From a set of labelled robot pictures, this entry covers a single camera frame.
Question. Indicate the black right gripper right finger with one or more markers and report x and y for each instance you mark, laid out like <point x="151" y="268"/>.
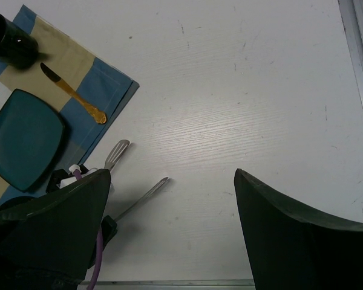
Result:
<point x="291" y="245"/>

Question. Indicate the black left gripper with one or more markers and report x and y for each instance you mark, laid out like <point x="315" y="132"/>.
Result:
<point x="109" y="229"/>

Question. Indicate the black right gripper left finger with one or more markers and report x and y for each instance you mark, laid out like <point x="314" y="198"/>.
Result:
<point x="48" y="242"/>

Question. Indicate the metal tongs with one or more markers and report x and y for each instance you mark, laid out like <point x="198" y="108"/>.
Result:
<point x="132" y="176"/>

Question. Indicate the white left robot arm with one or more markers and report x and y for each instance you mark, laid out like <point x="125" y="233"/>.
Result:
<point x="60" y="178"/>

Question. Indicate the gold knife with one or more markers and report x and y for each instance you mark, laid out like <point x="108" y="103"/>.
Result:
<point x="98" y="116"/>

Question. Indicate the teal square plate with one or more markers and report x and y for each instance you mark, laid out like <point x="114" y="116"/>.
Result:
<point x="31" y="133"/>

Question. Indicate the blue beige checked placemat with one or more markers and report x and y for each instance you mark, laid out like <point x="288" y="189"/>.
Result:
<point x="100" y="84"/>

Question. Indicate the dark green mug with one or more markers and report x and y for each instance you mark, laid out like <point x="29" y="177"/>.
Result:
<point x="17" y="48"/>

